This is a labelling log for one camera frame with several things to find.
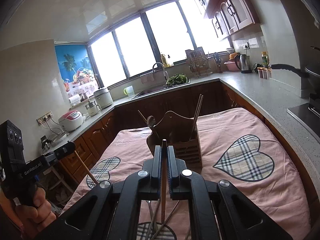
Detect gas stove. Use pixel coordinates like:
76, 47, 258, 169
287, 94, 320, 130

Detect brown wooden chopstick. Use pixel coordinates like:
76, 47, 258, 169
138, 109, 150, 128

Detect palm tree roller blind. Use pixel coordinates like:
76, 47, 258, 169
54, 44, 99, 100

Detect large kitchen window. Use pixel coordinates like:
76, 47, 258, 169
87, 0, 233, 88

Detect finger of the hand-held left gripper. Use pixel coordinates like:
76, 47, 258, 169
44, 141, 76, 167

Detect large white rice cooker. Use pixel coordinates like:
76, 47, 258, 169
94, 87, 113, 109

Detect steel kitchen faucet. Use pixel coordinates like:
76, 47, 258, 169
152, 62, 167, 85

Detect red and white rice cooker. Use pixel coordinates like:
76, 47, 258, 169
58, 110, 85, 132

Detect pink cloth with plaid hearts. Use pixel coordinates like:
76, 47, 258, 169
61, 107, 312, 240

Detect small white kitchen appliance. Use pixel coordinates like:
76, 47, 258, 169
84, 100, 102, 117

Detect kitchen sink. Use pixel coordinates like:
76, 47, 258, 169
135, 79, 190, 99

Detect wooden base cabinets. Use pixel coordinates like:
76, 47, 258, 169
60, 80, 265, 188

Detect black wok lid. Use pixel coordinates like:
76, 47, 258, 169
305, 46, 320, 73

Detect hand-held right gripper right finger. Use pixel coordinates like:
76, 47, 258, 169
167, 145, 293, 240

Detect pink basin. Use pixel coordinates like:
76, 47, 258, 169
224, 59, 239, 71

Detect wall socket strip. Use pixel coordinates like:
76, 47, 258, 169
37, 112, 53, 125

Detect black power cable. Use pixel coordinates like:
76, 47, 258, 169
41, 120, 65, 134

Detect small wooden wall cabinet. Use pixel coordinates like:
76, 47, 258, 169
204, 0, 261, 42

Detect metal dish rack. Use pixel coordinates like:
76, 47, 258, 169
187, 51, 213, 78

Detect black wok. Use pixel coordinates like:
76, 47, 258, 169
271, 64, 320, 93

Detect white dish cloth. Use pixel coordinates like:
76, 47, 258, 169
140, 73, 155, 84

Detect steel electric kettle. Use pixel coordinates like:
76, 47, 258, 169
234, 54, 253, 74

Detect green leafy vegetables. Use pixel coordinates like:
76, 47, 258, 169
165, 74, 187, 87

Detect small black device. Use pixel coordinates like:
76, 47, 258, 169
41, 135, 54, 153

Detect wooden utensil holder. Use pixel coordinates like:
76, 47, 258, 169
146, 110, 202, 175

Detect wooden cutting board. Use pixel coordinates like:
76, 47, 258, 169
185, 47, 204, 63

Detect light wooden chopstick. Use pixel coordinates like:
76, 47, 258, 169
74, 152, 99, 183

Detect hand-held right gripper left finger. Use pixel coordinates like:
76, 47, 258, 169
35, 145, 162, 240

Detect person's left hand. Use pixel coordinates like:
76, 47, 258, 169
14, 183, 57, 239

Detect metal spoon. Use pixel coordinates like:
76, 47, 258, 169
147, 116, 160, 140

